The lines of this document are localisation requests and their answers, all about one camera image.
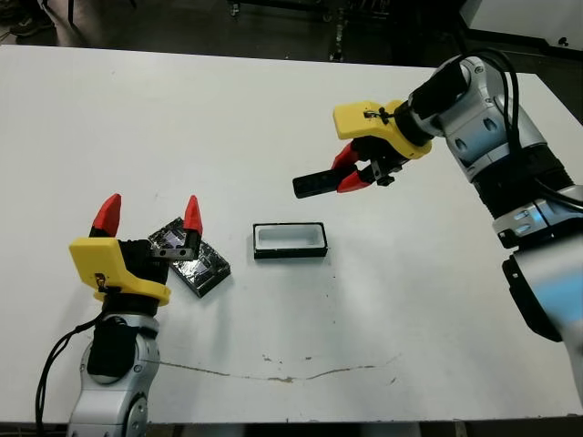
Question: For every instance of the slim black camera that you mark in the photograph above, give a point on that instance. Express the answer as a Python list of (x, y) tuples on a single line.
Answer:
[(314, 184)]

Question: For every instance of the glossy black box lid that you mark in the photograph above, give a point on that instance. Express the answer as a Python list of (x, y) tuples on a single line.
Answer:
[(209, 273)]

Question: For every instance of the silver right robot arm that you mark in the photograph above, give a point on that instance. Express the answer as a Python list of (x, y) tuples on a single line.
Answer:
[(546, 296)]

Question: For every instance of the black metal chair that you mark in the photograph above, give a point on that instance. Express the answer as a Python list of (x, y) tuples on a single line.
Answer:
[(70, 11)]

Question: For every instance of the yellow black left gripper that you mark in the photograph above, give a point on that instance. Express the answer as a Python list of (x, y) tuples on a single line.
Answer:
[(100, 261)]

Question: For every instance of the white cabinet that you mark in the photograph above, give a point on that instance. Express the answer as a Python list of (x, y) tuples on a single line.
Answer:
[(524, 16)]

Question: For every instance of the black box with white insert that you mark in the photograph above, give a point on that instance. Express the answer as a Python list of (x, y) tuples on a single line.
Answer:
[(291, 236)]

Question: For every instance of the person's dark shoe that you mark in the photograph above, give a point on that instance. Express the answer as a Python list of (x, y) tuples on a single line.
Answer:
[(29, 28)]

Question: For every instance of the metal pole with caster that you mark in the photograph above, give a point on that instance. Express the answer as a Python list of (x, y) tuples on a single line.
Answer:
[(337, 38)]

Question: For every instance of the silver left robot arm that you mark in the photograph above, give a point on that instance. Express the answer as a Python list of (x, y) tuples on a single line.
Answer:
[(105, 391)]

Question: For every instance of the black metal cart frame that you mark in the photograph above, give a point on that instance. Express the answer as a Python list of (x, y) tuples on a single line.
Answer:
[(273, 5)]

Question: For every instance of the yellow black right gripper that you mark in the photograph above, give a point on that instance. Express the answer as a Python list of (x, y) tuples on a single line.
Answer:
[(364, 118)]

